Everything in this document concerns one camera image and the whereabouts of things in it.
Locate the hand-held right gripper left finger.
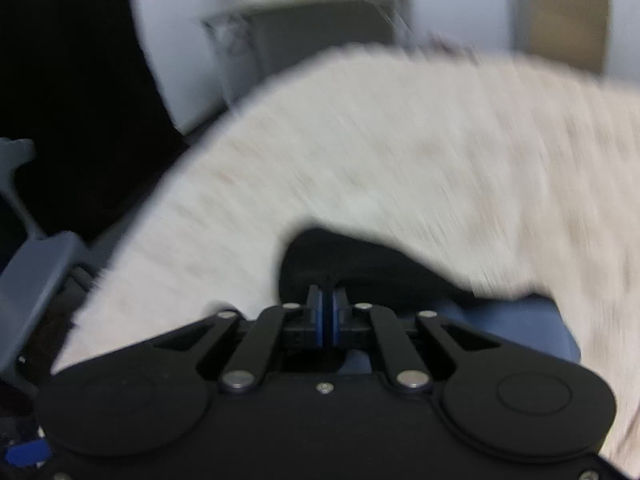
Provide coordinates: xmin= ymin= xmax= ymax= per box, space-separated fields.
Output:
xmin=152 ymin=286 xmax=326 ymax=393

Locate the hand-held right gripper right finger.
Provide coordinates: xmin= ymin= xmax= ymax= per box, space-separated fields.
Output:
xmin=327 ymin=286 xmax=501 ymax=392

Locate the blue and black garment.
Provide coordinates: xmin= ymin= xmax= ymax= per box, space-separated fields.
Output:
xmin=277 ymin=227 xmax=582 ymax=376

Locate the cream fluffy blanket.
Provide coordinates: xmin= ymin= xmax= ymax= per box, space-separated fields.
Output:
xmin=50 ymin=45 xmax=640 ymax=476

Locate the grey chair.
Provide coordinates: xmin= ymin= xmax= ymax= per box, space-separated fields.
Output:
xmin=0 ymin=137 xmax=93 ymax=396

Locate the folding desk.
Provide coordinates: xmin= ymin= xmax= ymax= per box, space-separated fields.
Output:
xmin=200 ymin=0 xmax=413 ymax=106

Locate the black curtain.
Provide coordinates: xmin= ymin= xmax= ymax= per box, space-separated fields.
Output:
xmin=0 ymin=0 xmax=186 ymax=246

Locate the beige cabinet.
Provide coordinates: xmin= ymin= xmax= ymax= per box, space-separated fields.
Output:
xmin=512 ymin=0 xmax=613 ymax=76

